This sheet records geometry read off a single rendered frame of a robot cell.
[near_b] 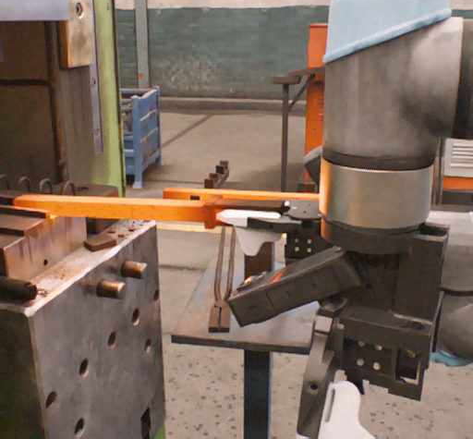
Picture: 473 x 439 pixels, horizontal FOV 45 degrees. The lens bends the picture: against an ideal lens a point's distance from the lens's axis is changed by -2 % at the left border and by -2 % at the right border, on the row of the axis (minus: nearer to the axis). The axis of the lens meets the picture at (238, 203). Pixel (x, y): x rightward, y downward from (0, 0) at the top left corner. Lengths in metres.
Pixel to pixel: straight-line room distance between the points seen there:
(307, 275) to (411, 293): 0.07
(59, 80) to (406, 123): 0.87
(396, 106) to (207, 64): 8.25
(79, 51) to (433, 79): 0.90
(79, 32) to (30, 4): 0.33
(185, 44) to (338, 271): 8.30
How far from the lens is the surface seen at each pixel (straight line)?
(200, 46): 8.59
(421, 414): 2.15
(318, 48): 4.28
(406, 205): 0.38
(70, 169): 1.19
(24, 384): 0.86
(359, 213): 0.37
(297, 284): 0.42
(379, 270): 0.41
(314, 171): 0.71
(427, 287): 0.40
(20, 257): 0.85
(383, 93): 0.36
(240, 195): 1.09
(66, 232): 0.94
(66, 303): 0.86
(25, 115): 1.19
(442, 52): 0.36
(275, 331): 1.17
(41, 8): 0.87
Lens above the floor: 1.27
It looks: 18 degrees down
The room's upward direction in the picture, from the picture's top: straight up
